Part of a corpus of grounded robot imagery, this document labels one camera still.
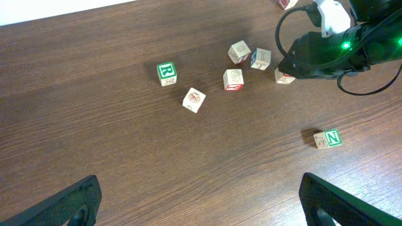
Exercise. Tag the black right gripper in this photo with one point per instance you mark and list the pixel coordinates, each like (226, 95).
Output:
(353, 50)

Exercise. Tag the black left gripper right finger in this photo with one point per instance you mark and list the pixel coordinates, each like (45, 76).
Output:
(325, 204)

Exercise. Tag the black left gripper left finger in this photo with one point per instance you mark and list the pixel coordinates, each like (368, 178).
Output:
(78, 205)

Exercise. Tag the green N wooden block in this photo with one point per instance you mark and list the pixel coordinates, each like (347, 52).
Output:
(327, 139)

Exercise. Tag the wooden block red E face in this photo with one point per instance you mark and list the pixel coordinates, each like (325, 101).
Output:
(283, 78)

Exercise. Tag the wooden block letter I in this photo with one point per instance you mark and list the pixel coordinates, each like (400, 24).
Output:
(261, 59)

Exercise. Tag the wooden block red bottom face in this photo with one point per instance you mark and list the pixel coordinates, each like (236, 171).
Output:
(233, 79)

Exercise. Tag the far wooden block red face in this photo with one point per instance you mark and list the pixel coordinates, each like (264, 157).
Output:
(286, 4)

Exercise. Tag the wooden block number six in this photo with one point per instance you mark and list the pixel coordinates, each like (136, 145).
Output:
(238, 52)

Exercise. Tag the wooden block red shell picture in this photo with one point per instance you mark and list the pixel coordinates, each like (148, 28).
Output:
(193, 100)

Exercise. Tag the green R wooden block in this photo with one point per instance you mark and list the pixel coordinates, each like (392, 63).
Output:
(167, 73)

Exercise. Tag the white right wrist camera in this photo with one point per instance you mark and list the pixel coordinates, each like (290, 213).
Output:
(334, 18)

